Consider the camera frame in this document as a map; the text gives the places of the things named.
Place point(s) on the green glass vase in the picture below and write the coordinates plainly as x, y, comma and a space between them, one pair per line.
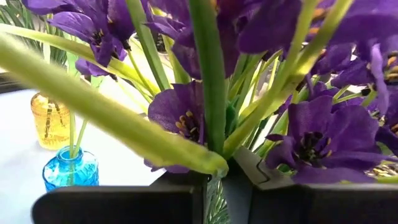
216, 208

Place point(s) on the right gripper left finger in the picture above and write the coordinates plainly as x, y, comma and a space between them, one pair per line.
124, 205

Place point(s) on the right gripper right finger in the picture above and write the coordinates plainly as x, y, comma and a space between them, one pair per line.
311, 205

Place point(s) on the purple artificial flower bunch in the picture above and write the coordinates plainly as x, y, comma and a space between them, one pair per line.
180, 112
326, 140

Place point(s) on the yellow glass vase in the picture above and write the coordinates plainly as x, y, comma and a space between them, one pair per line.
51, 124

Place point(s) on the blue glass vase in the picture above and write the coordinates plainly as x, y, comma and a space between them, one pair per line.
71, 172

